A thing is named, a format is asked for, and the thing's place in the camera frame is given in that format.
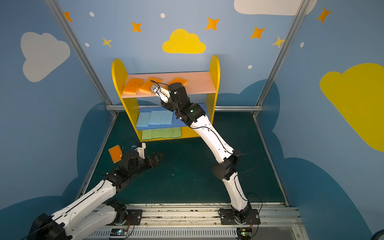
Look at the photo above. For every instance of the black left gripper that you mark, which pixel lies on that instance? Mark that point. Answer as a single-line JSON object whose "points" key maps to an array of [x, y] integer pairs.
{"points": [[149, 161]]}

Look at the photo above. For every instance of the green sponge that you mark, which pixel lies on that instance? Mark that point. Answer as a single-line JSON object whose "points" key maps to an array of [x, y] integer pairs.
{"points": [[176, 133], [157, 134], [146, 135], [167, 133]]}

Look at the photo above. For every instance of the blue sponge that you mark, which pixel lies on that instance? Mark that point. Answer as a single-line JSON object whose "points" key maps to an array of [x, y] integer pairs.
{"points": [[143, 120], [166, 118], [155, 118]]}

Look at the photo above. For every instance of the orange sponge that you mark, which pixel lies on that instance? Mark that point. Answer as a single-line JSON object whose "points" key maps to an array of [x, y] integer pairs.
{"points": [[146, 87], [132, 87], [179, 80], [116, 153]]}

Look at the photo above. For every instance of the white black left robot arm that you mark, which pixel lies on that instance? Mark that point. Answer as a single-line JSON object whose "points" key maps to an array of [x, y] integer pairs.
{"points": [[96, 208]]}

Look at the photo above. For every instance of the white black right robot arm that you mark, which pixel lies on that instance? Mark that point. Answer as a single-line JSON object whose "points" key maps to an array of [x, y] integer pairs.
{"points": [[175, 99]]}

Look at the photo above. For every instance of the yellow wooden shelf unit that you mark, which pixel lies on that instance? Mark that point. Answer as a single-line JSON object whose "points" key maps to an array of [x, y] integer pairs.
{"points": [[198, 83]]}

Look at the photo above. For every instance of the left green circuit board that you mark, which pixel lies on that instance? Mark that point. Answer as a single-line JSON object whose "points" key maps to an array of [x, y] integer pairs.
{"points": [[119, 233]]}

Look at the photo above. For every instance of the green circuit board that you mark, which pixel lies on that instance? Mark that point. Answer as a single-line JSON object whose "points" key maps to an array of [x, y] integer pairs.
{"points": [[244, 234], [119, 233]]}

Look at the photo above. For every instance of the right green circuit board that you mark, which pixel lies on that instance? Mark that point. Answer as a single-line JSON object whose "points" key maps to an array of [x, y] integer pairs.
{"points": [[244, 234]]}

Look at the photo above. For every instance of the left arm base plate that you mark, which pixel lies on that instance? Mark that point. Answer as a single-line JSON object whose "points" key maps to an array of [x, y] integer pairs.
{"points": [[132, 216]]}

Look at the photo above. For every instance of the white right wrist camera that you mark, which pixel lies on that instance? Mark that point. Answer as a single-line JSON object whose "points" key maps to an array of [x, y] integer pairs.
{"points": [[160, 92]]}

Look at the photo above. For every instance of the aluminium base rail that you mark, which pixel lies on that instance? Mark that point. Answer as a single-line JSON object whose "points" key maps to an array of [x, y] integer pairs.
{"points": [[202, 220]]}

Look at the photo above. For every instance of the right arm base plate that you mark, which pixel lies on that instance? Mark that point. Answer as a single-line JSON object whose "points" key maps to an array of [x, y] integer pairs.
{"points": [[232, 217]]}

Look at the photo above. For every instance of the aluminium frame post left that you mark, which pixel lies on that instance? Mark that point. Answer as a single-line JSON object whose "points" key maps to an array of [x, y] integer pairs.
{"points": [[59, 15]]}

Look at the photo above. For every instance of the aluminium frame post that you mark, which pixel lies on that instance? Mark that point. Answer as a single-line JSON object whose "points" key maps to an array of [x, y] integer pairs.
{"points": [[59, 15], [291, 34]]}

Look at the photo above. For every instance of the aluminium frame post right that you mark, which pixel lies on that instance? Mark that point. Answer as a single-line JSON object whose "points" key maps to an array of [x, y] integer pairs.
{"points": [[291, 34]]}

